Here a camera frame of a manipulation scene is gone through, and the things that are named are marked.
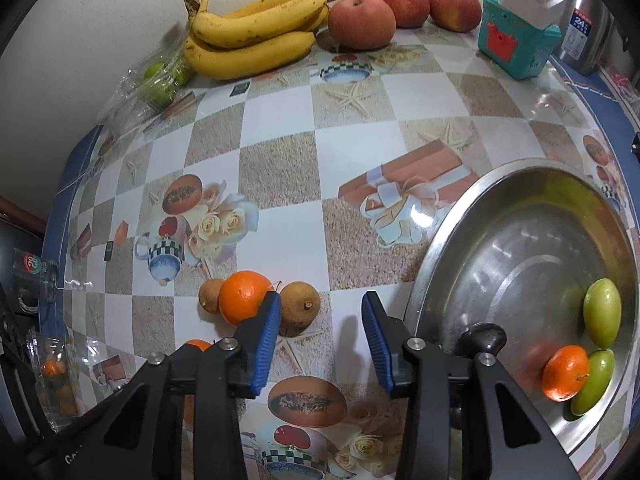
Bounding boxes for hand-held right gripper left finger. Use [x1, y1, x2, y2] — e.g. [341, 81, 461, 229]
[65, 290, 283, 480]

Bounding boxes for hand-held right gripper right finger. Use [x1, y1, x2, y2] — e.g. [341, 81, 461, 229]
[361, 290, 568, 480]

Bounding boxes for dark cherry with stem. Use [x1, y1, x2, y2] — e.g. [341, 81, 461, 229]
[457, 323, 507, 358]

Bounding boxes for round steel basin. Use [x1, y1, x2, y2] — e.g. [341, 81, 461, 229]
[404, 158, 640, 453]

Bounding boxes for small green oval fruit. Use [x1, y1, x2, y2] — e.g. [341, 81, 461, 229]
[570, 349, 615, 416]

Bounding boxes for large green oval fruit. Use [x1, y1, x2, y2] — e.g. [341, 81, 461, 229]
[583, 278, 623, 349]

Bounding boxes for large brown round fruit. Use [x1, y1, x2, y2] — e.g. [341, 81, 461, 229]
[278, 281, 321, 337]

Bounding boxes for small brown round fruit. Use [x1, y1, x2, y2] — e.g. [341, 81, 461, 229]
[198, 278, 225, 314]

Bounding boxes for clear bag of kumquats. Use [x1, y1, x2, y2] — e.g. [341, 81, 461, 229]
[27, 330, 81, 431]

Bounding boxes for clear glass cup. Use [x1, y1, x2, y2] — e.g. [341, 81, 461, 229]
[11, 247, 61, 311]

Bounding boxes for checkered printed tablecloth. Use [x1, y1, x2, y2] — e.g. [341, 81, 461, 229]
[42, 25, 640, 480]

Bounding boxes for clear bag of green fruit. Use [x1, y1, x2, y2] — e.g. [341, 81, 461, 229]
[97, 22, 198, 131]

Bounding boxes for yellow banana bunch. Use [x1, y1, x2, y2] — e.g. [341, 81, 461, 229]
[182, 0, 354, 81]

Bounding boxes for red apple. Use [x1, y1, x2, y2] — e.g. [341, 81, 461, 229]
[327, 0, 397, 51]
[371, 0, 431, 29]
[427, 0, 483, 32]

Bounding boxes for teal plastic box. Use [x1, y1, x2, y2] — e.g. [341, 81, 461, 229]
[477, 0, 562, 81]

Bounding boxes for stainless steel kettle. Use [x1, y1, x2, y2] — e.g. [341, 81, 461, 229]
[557, 0, 618, 76]

